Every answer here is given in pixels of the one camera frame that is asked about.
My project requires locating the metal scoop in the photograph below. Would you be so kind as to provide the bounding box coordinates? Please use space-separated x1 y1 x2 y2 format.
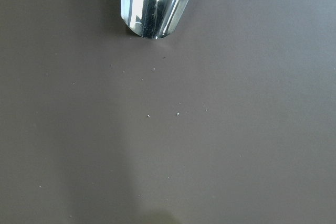
120 0 189 40

